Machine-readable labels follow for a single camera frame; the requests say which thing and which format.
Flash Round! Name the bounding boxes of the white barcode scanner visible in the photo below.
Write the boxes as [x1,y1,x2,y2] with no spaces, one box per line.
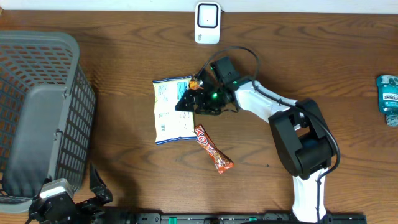
[194,1,221,44]

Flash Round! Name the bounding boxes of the small orange tissue pack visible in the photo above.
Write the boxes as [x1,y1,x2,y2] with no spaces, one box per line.
[189,79,203,90]

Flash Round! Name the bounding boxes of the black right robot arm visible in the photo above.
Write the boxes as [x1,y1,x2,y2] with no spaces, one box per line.
[175,57,341,223]

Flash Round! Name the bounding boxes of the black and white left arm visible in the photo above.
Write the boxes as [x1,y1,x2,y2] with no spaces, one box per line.
[26,164,135,224]

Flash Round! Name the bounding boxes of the cream snack bag blue edges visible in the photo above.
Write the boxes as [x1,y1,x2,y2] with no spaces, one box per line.
[152,76,197,145]

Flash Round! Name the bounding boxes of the red orange candy bar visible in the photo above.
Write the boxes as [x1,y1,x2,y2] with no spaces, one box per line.
[194,124,234,174]

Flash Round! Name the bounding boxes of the dark grey plastic basket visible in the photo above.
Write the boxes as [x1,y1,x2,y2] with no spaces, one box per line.
[1,30,96,213]

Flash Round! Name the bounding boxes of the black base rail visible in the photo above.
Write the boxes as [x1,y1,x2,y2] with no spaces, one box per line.
[126,212,368,224]

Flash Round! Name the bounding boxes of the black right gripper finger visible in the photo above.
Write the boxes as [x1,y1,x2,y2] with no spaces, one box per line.
[175,89,198,112]
[196,70,213,89]

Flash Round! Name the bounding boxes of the teal mouthwash bottle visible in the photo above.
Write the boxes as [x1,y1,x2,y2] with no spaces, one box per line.
[376,75,398,127]

